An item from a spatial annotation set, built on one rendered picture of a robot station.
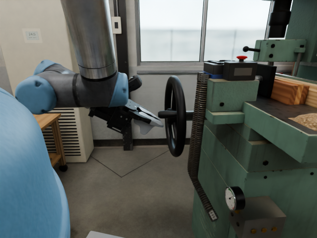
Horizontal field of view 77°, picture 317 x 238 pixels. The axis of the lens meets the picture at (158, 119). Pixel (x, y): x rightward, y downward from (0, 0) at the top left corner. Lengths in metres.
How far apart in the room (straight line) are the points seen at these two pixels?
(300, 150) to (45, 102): 0.50
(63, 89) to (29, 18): 1.45
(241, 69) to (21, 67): 1.68
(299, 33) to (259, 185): 0.52
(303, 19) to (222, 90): 0.40
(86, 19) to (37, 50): 1.51
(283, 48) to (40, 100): 0.71
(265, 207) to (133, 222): 0.92
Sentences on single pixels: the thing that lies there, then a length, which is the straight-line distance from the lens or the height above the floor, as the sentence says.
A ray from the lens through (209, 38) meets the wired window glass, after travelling 2.10.
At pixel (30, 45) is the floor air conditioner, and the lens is 1.88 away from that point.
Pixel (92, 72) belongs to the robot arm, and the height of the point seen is 1.00.
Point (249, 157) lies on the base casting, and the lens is 0.62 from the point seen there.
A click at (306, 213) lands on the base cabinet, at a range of 0.88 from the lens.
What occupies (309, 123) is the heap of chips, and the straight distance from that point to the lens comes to 0.50.
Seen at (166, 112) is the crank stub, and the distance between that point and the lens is 0.59.
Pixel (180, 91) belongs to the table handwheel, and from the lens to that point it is 0.60.
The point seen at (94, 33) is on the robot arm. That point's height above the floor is 1.07.
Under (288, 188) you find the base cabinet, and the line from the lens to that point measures 0.76.
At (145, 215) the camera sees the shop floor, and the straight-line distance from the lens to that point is 1.46.
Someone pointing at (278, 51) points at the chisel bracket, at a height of 1.03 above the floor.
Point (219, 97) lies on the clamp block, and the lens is 0.59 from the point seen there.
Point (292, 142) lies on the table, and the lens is 0.48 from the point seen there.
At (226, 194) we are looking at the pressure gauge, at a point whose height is 0.66.
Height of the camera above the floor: 1.05
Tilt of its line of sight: 21 degrees down
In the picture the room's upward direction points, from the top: straight up
